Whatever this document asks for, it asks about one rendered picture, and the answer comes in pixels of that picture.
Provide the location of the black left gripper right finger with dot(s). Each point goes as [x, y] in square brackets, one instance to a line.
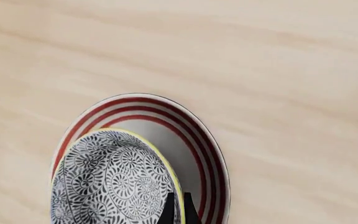
[190, 212]

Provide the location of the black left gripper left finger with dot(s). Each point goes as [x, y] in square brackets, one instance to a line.
[168, 211]

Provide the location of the white plate with red rings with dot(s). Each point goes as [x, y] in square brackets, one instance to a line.
[197, 140]

